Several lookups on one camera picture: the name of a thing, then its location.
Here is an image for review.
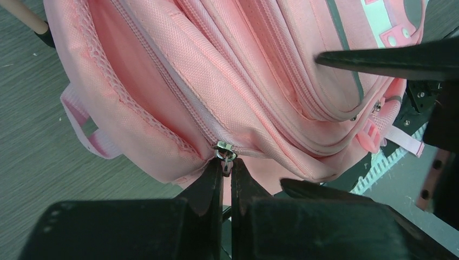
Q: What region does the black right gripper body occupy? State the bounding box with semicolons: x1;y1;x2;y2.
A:
416;81;458;230

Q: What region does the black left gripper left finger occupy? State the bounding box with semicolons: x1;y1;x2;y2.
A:
19;159;223;259

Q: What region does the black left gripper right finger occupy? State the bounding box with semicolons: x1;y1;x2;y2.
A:
231;159;455;259

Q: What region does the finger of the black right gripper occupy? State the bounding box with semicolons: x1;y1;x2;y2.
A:
315;37;458;81

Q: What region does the pink student backpack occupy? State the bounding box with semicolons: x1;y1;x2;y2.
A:
44;1;427;194

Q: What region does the pink music stand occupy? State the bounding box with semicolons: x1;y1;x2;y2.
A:
1;0;55;48

